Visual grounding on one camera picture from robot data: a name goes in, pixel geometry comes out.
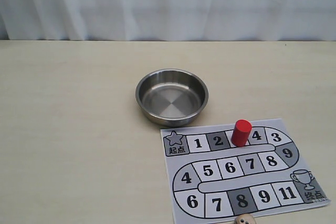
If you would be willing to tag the wooden die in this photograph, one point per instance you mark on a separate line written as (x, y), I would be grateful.
(245, 219)

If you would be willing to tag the red cylinder game piece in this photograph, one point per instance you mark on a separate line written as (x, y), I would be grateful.
(241, 132)

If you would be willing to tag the stainless steel round bowl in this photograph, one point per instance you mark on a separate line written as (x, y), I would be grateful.
(171, 97)

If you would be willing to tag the white curtain backdrop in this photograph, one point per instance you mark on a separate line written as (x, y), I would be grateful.
(168, 20)

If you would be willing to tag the paper game board sheet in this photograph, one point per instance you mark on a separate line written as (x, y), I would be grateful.
(212, 180)

